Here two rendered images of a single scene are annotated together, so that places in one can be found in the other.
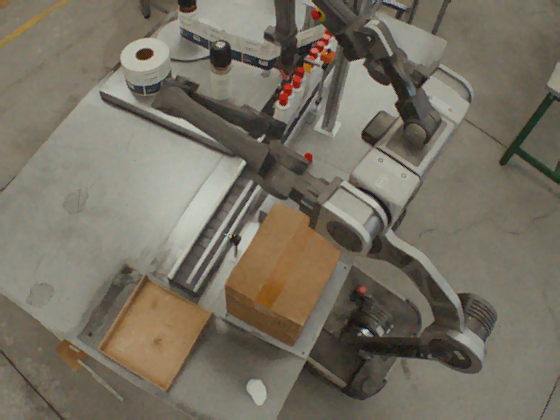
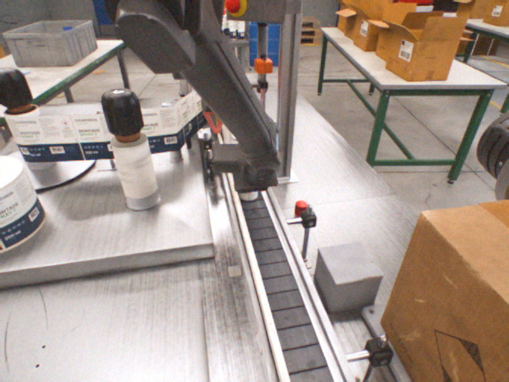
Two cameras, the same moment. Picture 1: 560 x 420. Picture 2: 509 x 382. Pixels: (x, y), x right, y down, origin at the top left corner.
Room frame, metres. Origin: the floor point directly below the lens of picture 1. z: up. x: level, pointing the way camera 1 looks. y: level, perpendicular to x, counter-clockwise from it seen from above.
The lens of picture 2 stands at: (0.52, 0.41, 1.41)
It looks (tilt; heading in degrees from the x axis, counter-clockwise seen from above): 35 degrees down; 329
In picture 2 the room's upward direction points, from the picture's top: straight up
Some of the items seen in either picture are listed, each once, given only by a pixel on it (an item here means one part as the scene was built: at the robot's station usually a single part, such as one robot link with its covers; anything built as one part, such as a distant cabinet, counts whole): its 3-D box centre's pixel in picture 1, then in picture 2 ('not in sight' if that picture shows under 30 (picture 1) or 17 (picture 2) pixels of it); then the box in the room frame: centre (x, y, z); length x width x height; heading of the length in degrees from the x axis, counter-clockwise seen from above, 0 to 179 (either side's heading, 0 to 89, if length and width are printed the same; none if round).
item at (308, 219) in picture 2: not in sight; (297, 236); (0.94, 0.05, 0.91); 0.07 x 0.03 x 0.16; 71
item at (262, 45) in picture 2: not in sight; (262, 57); (1.39, -0.14, 1.18); 0.04 x 0.04 x 0.21
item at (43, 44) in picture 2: not in sight; (56, 42); (3.62, 0.33, 0.91); 0.60 x 0.40 x 0.22; 153
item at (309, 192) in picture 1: (313, 195); not in sight; (0.55, -0.07, 1.45); 0.09 x 0.08 x 0.12; 150
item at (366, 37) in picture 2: not in sight; (376, 24); (2.71, -2.13, 0.97); 0.45 x 0.38 x 0.37; 63
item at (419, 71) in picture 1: (415, 77); not in sight; (0.98, -0.32, 1.45); 0.09 x 0.08 x 0.12; 150
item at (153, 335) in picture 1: (155, 331); not in sight; (0.33, 0.34, 0.85); 0.30 x 0.26 x 0.04; 161
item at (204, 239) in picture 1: (291, 115); (241, 180); (1.27, 0.01, 0.86); 1.65 x 0.08 x 0.04; 161
